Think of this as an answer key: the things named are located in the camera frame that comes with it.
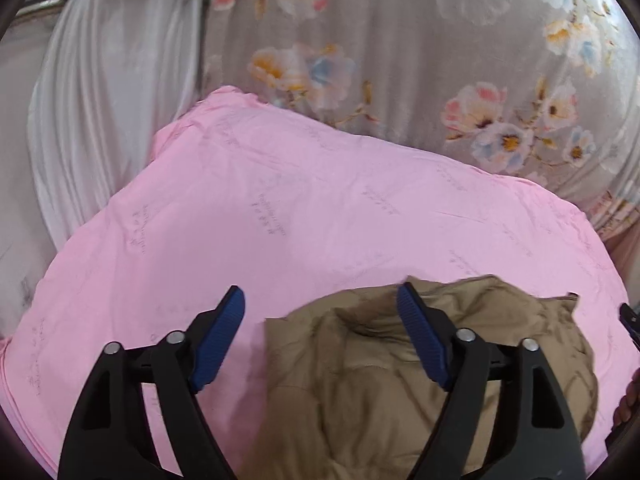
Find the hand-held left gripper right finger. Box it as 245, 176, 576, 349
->
396, 281, 587, 480

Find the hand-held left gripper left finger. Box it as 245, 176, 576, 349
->
57, 285, 247, 480

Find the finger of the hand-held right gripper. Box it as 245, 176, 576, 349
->
619, 304, 640, 351

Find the khaki quilted jacket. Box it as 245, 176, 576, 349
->
239, 275, 600, 480

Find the person's right hand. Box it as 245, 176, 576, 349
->
614, 392, 637, 428

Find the pink printed bed sheet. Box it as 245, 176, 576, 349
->
0, 85, 633, 476

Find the white satin curtain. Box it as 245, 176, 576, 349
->
0, 0, 221, 341

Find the grey floral blanket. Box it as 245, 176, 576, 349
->
202, 0, 640, 236

